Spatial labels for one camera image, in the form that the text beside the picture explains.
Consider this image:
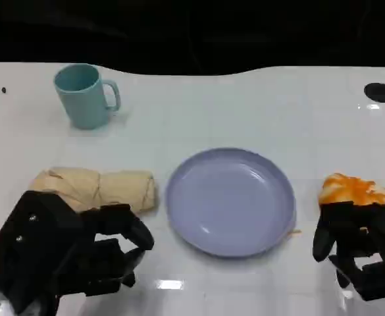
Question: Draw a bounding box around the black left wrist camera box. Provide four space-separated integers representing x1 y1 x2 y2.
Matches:
0 190 93 316

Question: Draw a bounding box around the pale green mug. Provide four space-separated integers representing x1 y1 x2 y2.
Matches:
53 63 122 130

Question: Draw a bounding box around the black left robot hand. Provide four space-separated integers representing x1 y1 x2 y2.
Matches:
45 203 155 316

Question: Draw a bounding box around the beige towel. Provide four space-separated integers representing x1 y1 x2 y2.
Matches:
28 167 159 214

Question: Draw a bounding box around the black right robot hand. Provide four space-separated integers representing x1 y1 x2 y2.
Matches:
312 201 385 302

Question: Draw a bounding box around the lilac plate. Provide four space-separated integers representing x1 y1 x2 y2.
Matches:
165 147 297 258

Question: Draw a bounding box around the orange and white bread roll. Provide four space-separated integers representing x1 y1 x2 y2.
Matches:
317 171 385 207

